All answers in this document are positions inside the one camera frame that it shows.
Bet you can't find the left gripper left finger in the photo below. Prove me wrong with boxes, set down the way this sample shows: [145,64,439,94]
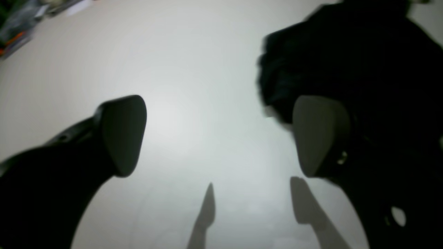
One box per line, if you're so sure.
[93,95,147,178]

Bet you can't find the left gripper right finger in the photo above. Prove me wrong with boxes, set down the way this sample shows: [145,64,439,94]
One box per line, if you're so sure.
[292,95,352,178]

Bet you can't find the black T-shirt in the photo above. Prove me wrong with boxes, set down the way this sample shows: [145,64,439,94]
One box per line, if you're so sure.
[258,0,442,139]

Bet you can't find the orange clear screw box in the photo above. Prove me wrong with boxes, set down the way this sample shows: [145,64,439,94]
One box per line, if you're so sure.
[0,0,43,58]

